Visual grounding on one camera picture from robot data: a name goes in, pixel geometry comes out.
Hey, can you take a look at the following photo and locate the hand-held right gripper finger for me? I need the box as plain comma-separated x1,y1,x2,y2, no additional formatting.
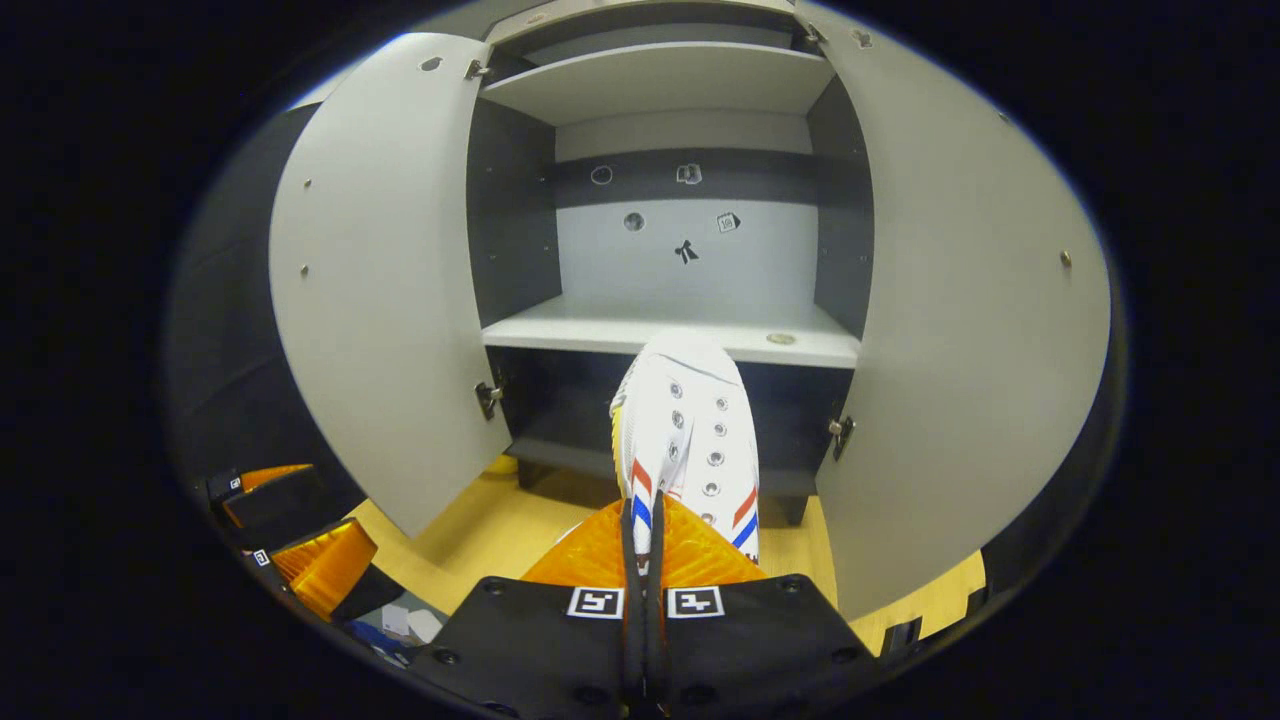
648,494,883,717
410,497,647,717

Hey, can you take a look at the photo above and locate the white striped shoe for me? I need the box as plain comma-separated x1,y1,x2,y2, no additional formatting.
609,334,762,567

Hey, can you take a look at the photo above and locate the white cabinet door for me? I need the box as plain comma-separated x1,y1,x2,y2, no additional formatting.
795,0,1114,623
268,32,514,542

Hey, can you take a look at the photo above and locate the white grey shoe cabinet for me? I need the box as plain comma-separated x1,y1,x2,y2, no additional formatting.
465,0,877,528

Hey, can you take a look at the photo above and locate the white blue object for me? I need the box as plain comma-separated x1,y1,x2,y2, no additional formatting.
345,594,447,667

